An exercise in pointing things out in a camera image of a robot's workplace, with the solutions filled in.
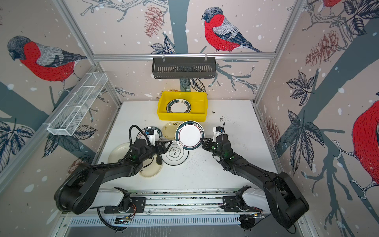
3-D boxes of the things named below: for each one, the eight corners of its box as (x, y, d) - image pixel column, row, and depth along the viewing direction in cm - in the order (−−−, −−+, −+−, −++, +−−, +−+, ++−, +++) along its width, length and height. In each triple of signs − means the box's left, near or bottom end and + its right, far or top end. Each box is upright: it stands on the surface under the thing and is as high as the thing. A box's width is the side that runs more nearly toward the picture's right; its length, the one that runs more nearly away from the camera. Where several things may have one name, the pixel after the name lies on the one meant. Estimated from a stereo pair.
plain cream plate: (107, 162, 91) (105, 161, 90) (114, 144, 100) (113, 142, 98) (126, 162, 91) (125, 161, 90) (132, 144, 100) (131, 142, 98)
